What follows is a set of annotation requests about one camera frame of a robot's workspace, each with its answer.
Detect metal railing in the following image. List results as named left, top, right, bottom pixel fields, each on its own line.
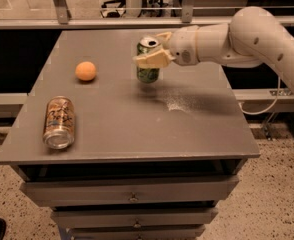
left=0, top=0, right=294, bottom=29

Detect middle grey drawer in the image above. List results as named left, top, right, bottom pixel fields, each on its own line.
left=51, top=207, right=218, bottom=228

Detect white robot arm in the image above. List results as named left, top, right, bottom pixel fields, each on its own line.
left=134, top=7, right=294, bottom=94

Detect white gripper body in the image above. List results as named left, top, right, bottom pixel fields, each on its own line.
left=169, top=26, right=199, bottom=66

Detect bottom grey drawer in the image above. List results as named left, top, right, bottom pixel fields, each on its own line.
left=70, top=225, right=205, bottom=240

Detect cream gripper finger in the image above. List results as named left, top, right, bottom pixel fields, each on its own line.
left=133, top=48, right=175, bottom=69
left=156, top=32, right=172, bottom=48

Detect grey drawer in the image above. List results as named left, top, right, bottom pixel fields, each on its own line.
left=51, top=207, right=218, bottom=228
left=21, top=176, right=239, bottom=207
left=70, top=225, right=205, bottom=240

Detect orange soda can lying down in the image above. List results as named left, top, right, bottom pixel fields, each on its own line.
left=43, top=96, right=75, bottom=150

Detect grey drawer cabinet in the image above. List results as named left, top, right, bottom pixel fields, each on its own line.
left=0, top=28, right=262, bottom=240

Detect black office chair base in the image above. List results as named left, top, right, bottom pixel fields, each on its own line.
left=100, top=0, right=126, bottom=18

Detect orange fruit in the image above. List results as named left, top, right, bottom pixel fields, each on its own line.
left=75, top=61, right=97, bottom=81

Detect green soda can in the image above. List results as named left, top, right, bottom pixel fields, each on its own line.
left=136, top=36, right=159, bottom=84

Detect top grey drawer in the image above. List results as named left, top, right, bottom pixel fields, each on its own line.
left=21, top=176, right=239, bottom=207

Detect white cable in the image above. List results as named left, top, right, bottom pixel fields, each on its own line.
left=238, top=76, right=282, bottom=116

